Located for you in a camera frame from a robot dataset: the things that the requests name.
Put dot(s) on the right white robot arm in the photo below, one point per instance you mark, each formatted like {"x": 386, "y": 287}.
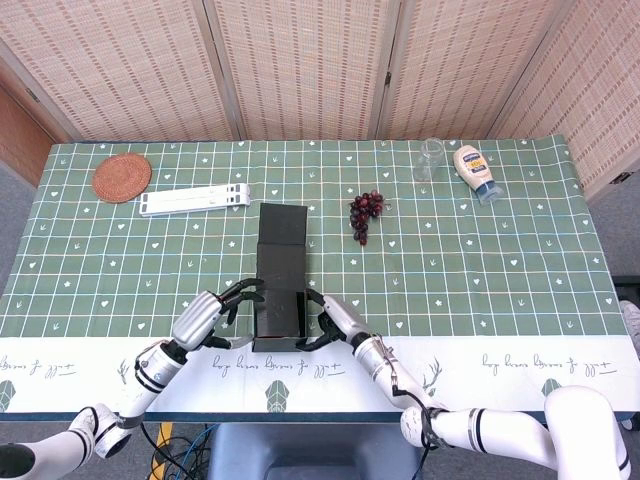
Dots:
{"x": 475, "y": 425}

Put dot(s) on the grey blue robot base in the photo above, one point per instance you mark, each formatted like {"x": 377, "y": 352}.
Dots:
{"x": 315, "y": 450}

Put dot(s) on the woven bamboo folding screen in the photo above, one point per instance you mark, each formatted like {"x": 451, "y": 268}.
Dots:
{"x": 300, "y": 65}

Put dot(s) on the mayonnaise squeeze bottle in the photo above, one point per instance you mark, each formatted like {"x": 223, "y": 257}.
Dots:
{"x": 472, "y": 167}

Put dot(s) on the bunch of dark red grapes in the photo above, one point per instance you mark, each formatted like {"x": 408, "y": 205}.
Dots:
{"x": 362, "y": 210}

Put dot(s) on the white folding stand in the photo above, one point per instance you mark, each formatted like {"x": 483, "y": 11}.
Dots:
{"x": 195, "y": 200}

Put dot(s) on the green checked deer tablecloth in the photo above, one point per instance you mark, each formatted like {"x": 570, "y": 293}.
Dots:
{"x": 475, "y": 260}

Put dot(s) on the grey pink fabric item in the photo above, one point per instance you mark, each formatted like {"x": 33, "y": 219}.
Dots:
{"x": 632, "y": 320}

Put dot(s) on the round woven rattan coaster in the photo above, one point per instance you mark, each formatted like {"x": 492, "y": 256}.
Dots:
{"x": 121, "y": 178}

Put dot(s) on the clear plastic cup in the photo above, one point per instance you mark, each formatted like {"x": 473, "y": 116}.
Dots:
{"x": 427, "y": 162}

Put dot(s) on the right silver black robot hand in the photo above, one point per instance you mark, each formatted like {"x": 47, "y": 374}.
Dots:
{"x": 342, "y": 320}

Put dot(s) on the brown wooden panel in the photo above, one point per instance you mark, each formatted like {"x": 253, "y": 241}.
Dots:
{"x": 20, "y": 140}

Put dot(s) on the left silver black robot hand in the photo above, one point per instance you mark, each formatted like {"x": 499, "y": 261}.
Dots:
{"x": 197, "y": 320}

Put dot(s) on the black cardboard box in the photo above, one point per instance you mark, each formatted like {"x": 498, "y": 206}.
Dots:
{"x": 282, "y": 270}

